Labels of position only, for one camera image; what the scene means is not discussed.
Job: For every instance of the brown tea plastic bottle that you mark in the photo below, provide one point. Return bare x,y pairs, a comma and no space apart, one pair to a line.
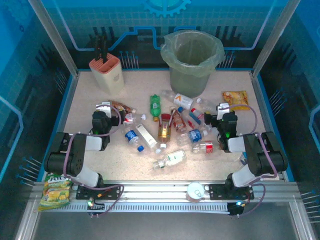
123,107

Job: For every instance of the small bottle red label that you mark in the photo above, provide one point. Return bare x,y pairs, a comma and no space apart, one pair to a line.
130,119

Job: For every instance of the red cap plastic bottle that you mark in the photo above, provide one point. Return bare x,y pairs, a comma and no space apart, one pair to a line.
197,114

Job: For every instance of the clear bottle white cap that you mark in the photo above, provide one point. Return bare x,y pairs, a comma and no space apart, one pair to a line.
206,105

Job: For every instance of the crushed bottle with blue cap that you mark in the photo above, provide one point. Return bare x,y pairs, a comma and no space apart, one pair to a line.
195,135

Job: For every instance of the red label bottle yellow cap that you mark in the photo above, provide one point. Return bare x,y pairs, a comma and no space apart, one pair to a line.
208,147

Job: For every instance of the clear bottle white orange label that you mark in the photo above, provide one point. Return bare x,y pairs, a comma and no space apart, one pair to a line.
183,100

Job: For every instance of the amber bottle red white label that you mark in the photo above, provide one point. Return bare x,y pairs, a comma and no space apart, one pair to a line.
178,122

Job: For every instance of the bottle long white label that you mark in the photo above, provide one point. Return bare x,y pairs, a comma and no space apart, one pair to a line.
146,136

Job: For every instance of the green plastic bottle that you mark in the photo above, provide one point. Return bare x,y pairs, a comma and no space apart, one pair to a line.
155,106

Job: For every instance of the bottle red striped label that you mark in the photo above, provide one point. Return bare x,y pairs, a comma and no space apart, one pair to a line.
165,132

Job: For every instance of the clear bottle green white label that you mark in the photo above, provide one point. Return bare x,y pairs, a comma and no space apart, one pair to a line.
175,157

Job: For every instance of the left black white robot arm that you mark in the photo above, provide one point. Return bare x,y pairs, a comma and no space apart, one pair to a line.
75,157

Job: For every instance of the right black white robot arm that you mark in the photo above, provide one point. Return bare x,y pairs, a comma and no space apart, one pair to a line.
265,157

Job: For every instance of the metal mesh waste bin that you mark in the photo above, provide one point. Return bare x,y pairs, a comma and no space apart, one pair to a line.
187,86

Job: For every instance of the yellow chips bag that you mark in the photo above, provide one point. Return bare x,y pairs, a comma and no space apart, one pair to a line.
236,100

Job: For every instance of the beige knife block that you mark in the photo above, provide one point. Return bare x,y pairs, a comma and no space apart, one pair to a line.
107,77

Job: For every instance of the tin can with pull tab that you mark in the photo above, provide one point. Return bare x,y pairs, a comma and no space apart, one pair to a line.
195,192

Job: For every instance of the green yellow snack bag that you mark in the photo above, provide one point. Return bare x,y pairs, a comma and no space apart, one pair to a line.
55,192

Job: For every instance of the black controller board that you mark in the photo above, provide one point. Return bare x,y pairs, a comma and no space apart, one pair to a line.
98,207
236,210

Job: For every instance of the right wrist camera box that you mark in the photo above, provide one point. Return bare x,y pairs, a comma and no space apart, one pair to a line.
222,109

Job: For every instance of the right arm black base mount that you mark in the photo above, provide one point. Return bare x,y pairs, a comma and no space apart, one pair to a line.
217,191

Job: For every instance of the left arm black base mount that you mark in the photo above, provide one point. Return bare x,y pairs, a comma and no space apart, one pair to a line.
112,191

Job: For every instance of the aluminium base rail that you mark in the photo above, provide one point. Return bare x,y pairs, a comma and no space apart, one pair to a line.
155,191

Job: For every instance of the aluminium frame post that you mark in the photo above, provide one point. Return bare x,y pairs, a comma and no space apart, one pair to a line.
275,37
55,37

